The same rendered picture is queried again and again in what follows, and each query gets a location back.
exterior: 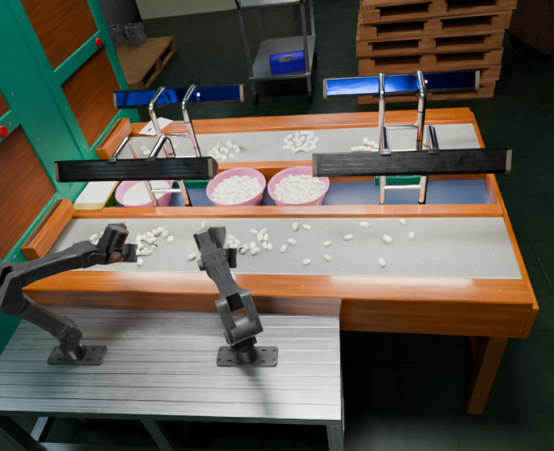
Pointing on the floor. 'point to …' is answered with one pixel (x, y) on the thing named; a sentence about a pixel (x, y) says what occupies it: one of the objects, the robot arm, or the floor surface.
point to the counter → (153, 9)
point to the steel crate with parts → (545, 28)
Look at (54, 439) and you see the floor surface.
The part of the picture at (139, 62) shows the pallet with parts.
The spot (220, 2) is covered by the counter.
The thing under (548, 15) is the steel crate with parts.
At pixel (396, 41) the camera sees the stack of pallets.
